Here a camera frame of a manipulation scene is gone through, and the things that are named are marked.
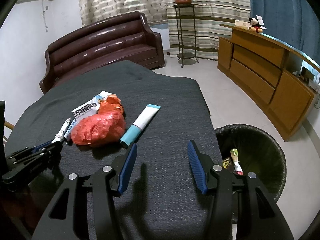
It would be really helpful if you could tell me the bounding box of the beige patterned curtain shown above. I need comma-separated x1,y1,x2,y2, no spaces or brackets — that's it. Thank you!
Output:
76,0,169,26

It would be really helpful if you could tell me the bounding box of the dark grey tablecloth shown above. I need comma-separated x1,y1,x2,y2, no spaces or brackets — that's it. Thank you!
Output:
5,60,234,240

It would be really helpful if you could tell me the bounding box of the blue curtain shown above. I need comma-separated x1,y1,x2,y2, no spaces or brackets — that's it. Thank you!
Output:
247,0,320,63

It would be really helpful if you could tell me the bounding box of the black-lined trash bin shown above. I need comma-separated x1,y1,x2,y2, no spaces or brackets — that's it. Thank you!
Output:
214,123,287,203

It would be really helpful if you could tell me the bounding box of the mouse plush toy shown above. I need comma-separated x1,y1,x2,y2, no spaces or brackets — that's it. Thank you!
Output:
248,17,267,33

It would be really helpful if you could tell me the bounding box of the white teal tube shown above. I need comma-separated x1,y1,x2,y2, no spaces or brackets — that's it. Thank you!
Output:
119,104,161,147

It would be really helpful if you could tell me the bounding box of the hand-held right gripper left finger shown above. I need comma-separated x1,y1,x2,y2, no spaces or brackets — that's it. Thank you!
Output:
31,142,138,240

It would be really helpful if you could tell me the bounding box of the metal plant stand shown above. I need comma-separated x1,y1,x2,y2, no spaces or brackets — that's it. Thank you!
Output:
172,4,200,68

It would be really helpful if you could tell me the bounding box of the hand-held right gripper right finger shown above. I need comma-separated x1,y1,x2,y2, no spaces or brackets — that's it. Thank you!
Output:
187,140,295,240

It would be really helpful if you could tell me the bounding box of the yellow green wrapper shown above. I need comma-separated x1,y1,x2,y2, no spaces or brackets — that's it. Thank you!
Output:
229,149,239,165

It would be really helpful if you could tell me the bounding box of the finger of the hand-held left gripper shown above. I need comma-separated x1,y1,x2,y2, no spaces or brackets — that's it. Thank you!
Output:
5,141,62,162
9,147,62,172

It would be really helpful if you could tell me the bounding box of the wooden cabinet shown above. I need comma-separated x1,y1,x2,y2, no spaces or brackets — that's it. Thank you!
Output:
217,24,320,142

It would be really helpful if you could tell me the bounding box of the thin wall conduit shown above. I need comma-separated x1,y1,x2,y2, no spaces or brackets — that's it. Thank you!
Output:
42,5,49,33

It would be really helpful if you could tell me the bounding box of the dark small box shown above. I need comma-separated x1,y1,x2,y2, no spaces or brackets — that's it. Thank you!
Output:
301,66,315,83

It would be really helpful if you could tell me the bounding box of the black packet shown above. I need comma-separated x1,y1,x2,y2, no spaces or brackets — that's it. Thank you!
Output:
222,157,234,173

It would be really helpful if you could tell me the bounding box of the brown leather sofa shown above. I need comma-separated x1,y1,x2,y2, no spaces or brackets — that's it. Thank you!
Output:
39,11,165,94

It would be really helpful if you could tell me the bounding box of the small blue white wrapper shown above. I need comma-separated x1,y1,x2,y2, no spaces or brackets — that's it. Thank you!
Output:
64,119,77,143

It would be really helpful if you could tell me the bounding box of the striped curtain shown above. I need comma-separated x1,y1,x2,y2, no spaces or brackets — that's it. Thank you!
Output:
162,0,251,61

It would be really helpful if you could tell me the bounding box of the orange plastic bag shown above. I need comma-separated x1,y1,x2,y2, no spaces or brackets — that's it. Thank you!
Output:
71,95,127,147

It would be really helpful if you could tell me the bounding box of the white printed packet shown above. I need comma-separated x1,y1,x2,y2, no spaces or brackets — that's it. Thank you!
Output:
71,91,118,124

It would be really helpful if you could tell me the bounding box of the black panel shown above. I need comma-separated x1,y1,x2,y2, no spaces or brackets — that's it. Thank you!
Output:
0,100,6,143

